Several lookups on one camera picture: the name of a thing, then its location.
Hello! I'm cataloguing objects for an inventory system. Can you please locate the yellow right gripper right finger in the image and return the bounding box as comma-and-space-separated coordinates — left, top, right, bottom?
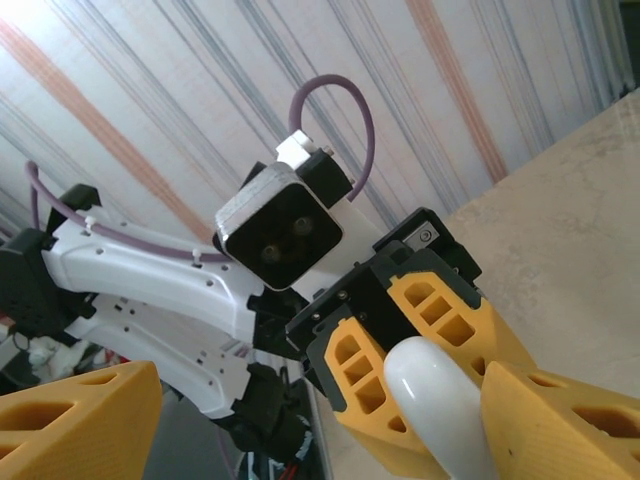
479, 359, 640, 480

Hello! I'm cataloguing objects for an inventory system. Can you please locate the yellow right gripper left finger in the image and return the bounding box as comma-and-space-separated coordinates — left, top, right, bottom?
0, 359, 162, 480

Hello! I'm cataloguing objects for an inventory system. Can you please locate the white earbud charging case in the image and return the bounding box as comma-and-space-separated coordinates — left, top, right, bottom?
382, 334, 501, 480

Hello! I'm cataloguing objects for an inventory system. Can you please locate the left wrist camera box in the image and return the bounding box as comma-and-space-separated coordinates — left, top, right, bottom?
213, 128, 389, 301

